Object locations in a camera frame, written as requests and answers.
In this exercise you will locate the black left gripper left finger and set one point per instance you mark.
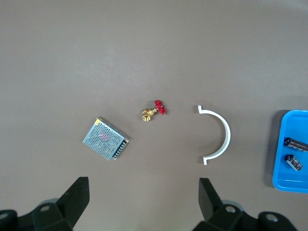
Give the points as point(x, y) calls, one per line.
point(60, 214)

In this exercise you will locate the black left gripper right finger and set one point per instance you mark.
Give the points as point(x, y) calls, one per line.
point(221, 216)

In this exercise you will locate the long dark electrolytic capacitor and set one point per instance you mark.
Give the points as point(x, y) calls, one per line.
point(297, 145)

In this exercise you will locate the blue plastic tray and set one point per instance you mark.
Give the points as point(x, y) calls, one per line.
point(288, 183)

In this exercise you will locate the metal mesh power supply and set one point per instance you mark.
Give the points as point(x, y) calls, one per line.
point(106, 138)

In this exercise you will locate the brown table mat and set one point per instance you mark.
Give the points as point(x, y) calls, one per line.
point(72, 48)

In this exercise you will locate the white curved plastic bracket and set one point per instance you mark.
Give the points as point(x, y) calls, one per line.
point(227, 137)

